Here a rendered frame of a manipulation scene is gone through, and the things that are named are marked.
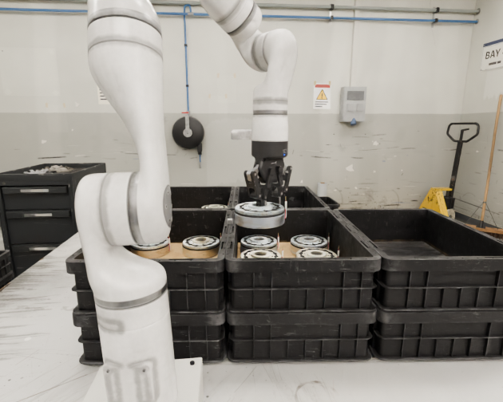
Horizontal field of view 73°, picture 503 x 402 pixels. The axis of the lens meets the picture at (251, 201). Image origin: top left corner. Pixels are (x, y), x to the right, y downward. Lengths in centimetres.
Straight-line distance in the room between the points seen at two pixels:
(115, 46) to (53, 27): 415
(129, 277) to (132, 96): 22
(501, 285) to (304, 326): 39
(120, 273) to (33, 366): 46
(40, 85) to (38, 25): 62
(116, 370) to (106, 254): 15
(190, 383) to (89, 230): 29
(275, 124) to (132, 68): 31
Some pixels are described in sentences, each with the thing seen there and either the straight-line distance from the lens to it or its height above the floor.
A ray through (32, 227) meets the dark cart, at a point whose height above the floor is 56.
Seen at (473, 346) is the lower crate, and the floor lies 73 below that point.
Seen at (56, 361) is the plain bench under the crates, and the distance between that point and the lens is 87.
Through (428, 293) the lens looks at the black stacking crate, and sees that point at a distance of 77.
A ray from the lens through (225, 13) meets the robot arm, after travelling 64.
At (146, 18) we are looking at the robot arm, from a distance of 49.
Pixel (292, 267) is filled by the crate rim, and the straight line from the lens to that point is 65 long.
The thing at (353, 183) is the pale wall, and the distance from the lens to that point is 450.
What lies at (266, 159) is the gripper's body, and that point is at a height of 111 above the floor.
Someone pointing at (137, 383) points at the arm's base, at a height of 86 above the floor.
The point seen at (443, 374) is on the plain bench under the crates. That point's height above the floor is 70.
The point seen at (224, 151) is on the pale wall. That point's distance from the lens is 414.
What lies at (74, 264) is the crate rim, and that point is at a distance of 71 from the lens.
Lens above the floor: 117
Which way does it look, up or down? 13 degrees down
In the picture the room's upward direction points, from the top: straight up
